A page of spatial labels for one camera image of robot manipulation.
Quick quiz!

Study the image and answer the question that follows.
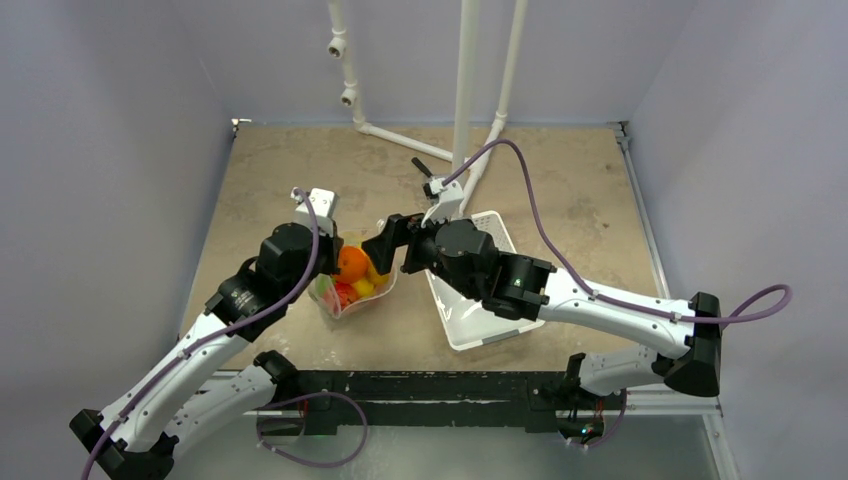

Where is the black small hammer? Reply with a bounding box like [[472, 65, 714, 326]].
[[411, 157, 434, 181]]

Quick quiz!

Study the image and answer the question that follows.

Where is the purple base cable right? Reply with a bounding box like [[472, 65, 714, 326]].
[[563, 390, 629, 452]]

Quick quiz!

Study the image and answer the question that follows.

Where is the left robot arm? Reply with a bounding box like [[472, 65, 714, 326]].
[[70, 218, 342, 479]]

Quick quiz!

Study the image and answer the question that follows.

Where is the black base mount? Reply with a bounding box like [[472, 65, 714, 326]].
[[251, 350, 627, 445]]

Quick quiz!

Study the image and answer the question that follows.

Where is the white pipe frame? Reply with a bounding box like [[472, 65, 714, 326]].
[[327, 1, 529, 217]]

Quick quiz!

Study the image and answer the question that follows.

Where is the white plastic tray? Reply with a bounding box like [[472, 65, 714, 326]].
[[425, 210, 545, 351]]

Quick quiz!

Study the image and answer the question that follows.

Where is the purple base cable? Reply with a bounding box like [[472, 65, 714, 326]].
[[563, 390, 629, 452], [254, 390, 370, 470]]

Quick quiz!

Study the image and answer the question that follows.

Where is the orange yellow mango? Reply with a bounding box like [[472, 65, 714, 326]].
[[366, 262, 391, 287]]

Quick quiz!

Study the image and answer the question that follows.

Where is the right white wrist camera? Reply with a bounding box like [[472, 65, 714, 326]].
[[421, 178, 465, 229]]

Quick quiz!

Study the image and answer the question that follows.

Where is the green pear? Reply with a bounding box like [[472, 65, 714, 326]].
[[311, 274, 335, 299]]

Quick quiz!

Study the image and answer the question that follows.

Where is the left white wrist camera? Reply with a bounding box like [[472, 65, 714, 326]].
[[291, 188, 339, 236]]

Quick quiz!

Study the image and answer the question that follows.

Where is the orange fruit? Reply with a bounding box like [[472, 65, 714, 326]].
[[334, 245, 370, 285]]

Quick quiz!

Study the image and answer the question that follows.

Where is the red apple bottom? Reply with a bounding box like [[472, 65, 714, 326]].
[[334, 283, 359, 310]]

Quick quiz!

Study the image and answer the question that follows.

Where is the yellow lemon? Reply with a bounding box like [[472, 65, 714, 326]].
[[350, 278, 376, 299]]

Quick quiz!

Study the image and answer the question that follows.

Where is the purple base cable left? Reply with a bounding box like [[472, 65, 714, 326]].
[[254, 390, 370, 470]]

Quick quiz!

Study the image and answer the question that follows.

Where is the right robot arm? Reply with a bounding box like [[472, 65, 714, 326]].
[[362, 214, 722, 407]]

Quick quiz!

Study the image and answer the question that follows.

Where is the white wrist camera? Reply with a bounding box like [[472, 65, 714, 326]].
[[421, 178, 465, 229], [291, 188, 339, 236]]

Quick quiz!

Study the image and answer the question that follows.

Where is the clear zip top bag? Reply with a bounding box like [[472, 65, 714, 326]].
[[307, 229, 398, 321]]

